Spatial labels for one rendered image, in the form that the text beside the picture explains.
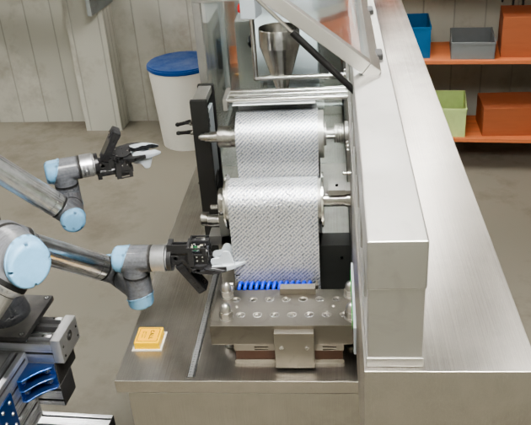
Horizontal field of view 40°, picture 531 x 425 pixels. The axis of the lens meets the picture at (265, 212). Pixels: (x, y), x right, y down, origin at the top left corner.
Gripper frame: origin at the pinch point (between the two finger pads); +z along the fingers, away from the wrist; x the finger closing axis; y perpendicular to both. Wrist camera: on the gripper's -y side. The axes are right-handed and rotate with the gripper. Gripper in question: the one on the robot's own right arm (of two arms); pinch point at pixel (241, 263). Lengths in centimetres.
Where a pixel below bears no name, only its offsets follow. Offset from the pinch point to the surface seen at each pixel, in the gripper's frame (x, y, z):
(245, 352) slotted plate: -18.7, -15.6, 2.0
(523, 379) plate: -84, 34, 53
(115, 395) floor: 65, -109, -71
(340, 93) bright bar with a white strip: 33, 36, 28
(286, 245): -0.3, 5.6, 12.6
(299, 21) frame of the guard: -14, 69, 19
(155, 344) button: -13.4, -17.1, -23.4
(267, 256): -0.3, 2.3, 7.4
